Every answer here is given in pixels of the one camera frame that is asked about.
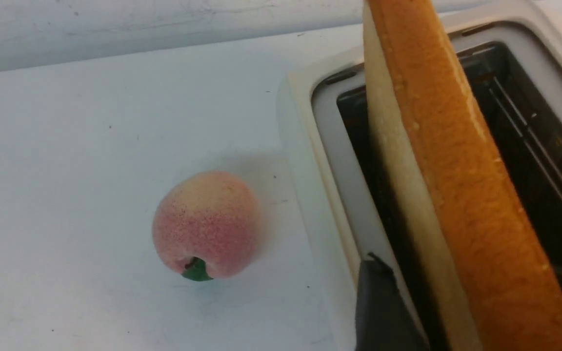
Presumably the white toaster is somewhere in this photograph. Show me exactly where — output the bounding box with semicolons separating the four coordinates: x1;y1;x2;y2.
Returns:
278;0;562;351

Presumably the pink peach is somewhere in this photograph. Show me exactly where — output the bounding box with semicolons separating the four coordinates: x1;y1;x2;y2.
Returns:
152;171;263;282

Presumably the toast slice slot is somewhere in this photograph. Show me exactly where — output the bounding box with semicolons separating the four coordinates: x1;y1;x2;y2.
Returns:
363;0;562;351

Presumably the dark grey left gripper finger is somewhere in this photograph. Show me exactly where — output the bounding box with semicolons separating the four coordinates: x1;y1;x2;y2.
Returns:
355;253;430;351

